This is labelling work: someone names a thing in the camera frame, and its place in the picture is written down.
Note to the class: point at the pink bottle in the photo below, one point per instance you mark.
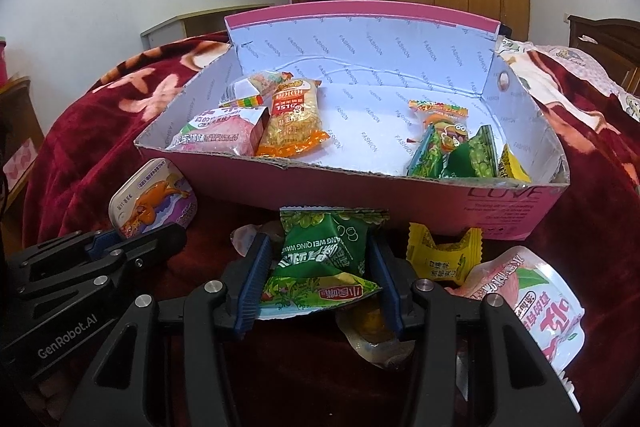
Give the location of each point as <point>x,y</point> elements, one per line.
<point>3,64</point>

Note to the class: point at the red floral blanket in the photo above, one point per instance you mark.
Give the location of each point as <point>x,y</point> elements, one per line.
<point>90,147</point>

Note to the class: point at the colourful gummy candy packet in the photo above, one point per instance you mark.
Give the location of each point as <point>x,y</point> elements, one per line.
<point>440,122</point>

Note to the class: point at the purple cat print tin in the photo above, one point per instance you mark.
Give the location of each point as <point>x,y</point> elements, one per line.
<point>150,197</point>

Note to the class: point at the yellow wrapped candy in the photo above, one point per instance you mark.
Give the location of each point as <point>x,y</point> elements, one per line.
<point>442,252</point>

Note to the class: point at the large green pea packet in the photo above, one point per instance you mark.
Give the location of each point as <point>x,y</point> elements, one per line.
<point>320,257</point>

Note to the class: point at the dark wooden headboard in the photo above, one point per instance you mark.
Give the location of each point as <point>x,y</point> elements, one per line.
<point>605,39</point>

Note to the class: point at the small yellow candy packet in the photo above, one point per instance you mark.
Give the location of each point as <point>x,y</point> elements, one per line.
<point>512,164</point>

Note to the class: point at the pink cardboard box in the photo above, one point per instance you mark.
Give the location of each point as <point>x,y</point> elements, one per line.
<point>400,194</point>

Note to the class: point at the pink drink pouch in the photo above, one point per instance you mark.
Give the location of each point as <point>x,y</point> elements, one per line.
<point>530,307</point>

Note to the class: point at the white low shelf unit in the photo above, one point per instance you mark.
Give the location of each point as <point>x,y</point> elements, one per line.
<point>170,27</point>

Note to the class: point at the orange rice cracker packet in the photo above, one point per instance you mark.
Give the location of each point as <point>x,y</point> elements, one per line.
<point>292,122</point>

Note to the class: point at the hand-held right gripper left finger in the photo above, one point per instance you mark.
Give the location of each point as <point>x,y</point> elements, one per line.
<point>255,277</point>

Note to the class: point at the rainbow striped candy packet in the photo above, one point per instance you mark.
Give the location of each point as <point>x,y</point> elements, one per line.
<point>250,89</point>

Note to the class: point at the wooden bedside cabinet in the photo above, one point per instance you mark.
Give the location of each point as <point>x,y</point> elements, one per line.
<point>20,127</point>

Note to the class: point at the clear plastic packet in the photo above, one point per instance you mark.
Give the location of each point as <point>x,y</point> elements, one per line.
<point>245,239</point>

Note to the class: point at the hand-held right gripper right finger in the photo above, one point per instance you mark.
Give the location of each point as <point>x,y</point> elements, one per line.
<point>387,287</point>

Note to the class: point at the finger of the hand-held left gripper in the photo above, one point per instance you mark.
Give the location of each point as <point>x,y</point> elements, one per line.
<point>105,242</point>
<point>150,242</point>

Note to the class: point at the pink cartoon bed sheet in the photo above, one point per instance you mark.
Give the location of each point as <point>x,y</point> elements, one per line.
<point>570,67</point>

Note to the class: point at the yellow jelly cup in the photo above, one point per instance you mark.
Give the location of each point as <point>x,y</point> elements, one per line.
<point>372,332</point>

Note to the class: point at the small green pea packet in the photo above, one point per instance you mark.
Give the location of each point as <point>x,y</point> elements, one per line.
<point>427,154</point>
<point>470,157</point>

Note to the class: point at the pink and white snack packet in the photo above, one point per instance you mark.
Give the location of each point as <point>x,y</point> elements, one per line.
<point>215,132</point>

